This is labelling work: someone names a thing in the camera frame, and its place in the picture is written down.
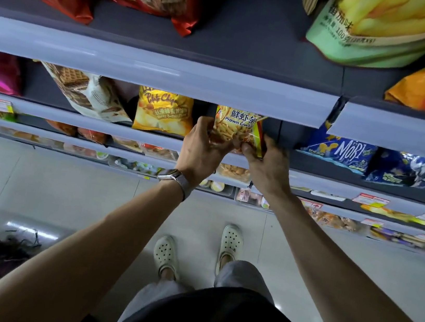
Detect person's right hand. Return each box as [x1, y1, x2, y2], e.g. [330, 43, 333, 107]
[234, 131, 300, 205]

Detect person's left hand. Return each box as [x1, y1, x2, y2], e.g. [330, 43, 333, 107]
[173, 113, 239, 192]

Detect yellow prawn cracker bag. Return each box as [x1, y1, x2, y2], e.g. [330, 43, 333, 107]
[208, 105, 271, 159]

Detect golden striped snack bag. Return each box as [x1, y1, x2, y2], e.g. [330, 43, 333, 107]
[131, 85, 198, 139]

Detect small red snack bag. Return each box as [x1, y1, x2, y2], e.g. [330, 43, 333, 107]
[76, 127, 109, 146]
[45, 119, 78, 137]
[111, 136, 145, 153]

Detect grey store shelving unit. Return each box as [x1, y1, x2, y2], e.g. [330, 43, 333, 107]
[0, 0, 425, 260]

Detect golden yellow snack bag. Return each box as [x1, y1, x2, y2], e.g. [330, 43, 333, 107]
[360, 203, 415, 224]

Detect tray of wafer stick packs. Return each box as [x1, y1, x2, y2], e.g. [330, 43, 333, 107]
[366, 225, 425, 251]

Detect person's left forearm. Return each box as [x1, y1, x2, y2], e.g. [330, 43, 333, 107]
[0, 154, 191, 322]

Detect person's right forearm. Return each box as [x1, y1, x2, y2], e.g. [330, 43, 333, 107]
[249, 188, 425, 322]

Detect person's right white clog shoe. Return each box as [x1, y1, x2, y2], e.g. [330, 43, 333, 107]
[215, 223, 246, 278]

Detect person's white clog shoe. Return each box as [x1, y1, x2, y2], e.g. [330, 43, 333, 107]
[150, 234, 186, 281]
[215, 223, 246, 278]

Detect person's left white clog shoe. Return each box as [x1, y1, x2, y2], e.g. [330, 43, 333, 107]
[150, 234, 186, 281]

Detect person's grey shorts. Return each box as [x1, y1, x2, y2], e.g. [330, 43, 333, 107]
[115, 244, 279, 322]

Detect person's black shirt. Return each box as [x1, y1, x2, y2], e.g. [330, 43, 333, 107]
[75, 265, 347, 322]

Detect smartwatch with grey band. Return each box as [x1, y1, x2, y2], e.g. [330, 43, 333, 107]
[154, 166, 198, 203]

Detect row of pale jelly cups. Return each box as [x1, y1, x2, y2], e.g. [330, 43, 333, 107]
[199, 179, 226, 194]

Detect pile of pale green packs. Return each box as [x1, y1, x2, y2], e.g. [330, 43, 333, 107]
[110, 157, 162, 178]

